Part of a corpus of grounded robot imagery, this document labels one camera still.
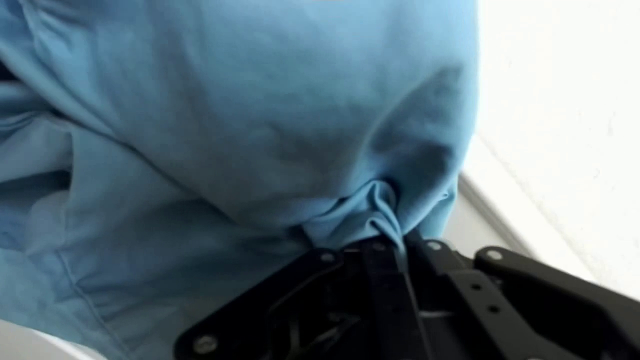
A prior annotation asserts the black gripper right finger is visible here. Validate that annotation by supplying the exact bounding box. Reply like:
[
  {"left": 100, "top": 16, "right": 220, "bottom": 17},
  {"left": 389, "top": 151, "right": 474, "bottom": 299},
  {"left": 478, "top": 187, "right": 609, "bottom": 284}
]
[{"left": 406, "top": 232, "right": 640, "bottom": 360}]

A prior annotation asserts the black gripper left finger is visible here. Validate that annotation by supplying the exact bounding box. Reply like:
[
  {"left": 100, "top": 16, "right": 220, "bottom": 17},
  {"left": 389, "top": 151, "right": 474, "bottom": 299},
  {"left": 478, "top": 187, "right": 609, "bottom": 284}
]
[{"left": 172, "top": 237, "right": 432, "bottom": 360}]

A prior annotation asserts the light blue cloth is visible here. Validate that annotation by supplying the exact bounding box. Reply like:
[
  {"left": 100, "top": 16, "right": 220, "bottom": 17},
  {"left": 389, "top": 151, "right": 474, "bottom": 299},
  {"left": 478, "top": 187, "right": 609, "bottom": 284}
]
[{"left": 0, "top": 0, "right": 482, "bottom": 360}]

